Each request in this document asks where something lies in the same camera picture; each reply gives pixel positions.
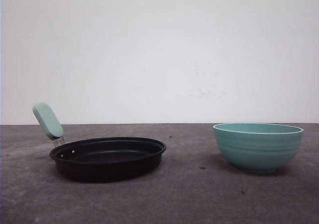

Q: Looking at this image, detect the black frying pan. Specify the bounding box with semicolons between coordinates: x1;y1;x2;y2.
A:
32;103;166;183

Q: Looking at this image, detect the mint green ribbed bowl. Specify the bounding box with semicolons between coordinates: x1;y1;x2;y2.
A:
212;123;304;173

